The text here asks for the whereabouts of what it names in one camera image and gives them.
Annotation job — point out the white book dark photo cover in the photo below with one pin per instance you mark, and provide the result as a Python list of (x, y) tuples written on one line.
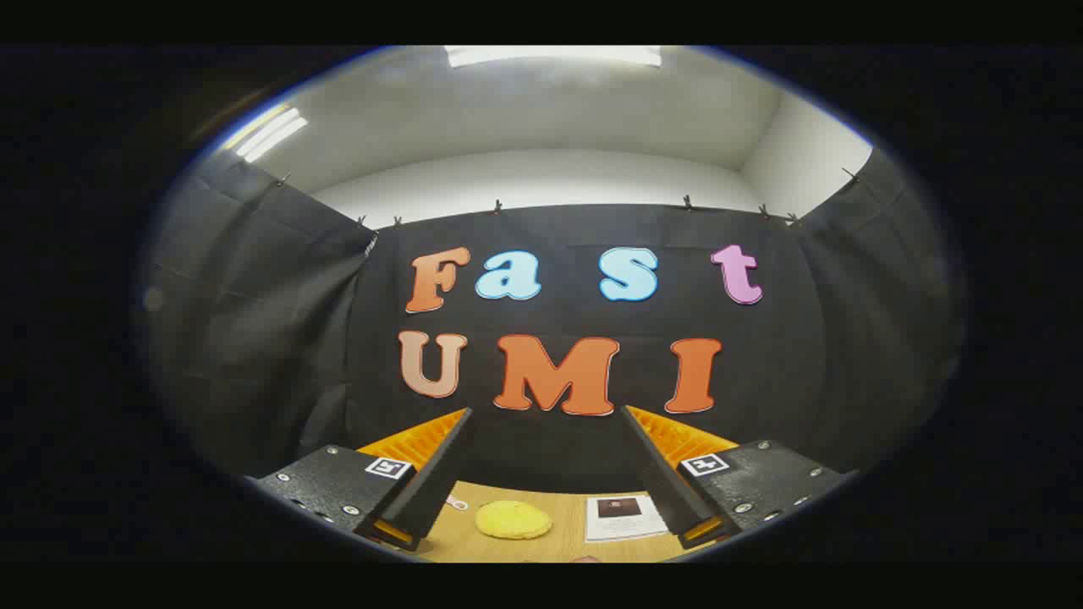
[(626, 523)]

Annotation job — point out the pink green plush toy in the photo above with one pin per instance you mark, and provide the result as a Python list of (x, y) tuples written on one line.
[(458, 505)]

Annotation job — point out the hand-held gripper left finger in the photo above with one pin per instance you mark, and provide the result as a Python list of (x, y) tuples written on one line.
[(427, 482)]

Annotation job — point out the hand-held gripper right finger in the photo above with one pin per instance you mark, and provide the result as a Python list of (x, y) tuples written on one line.
[(664, 482)]

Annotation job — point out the wide ceiling light panel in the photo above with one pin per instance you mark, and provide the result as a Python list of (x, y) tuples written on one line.
[(550, 56)]

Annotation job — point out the twin tube ceiling light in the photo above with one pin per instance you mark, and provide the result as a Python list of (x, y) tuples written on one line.
[(269, 134)]

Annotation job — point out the yellow fluffy plush toy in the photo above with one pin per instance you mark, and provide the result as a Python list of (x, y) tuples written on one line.
[(512, 519)]

